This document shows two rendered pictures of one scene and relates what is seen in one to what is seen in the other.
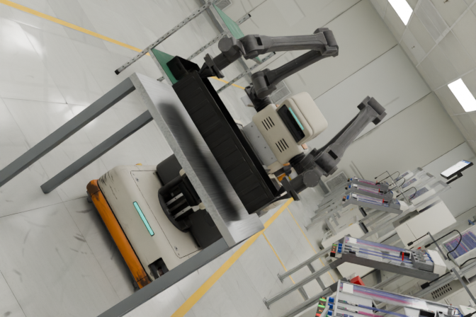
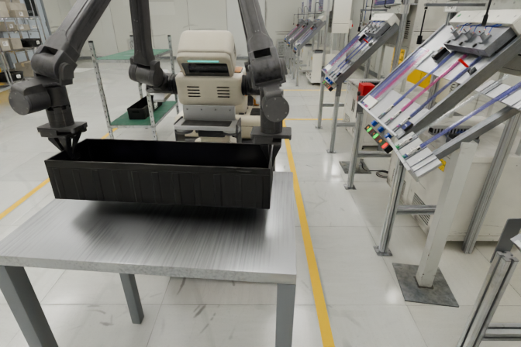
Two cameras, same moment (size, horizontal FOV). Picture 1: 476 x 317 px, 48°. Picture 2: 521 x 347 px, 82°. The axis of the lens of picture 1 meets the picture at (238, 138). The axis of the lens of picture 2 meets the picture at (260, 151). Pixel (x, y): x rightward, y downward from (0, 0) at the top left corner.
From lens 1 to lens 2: 1.26 m
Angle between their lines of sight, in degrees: 14
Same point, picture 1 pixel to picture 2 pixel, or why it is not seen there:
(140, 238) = not seen: hidden behind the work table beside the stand
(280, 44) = (76, 23)
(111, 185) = not seen: hidden behind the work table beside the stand
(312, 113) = (208, 40)
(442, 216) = not seen: outside the picture
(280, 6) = (159, 12)
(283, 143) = (222, 89)
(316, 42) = not seen: outside the picture
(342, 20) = not seen: outside the picture
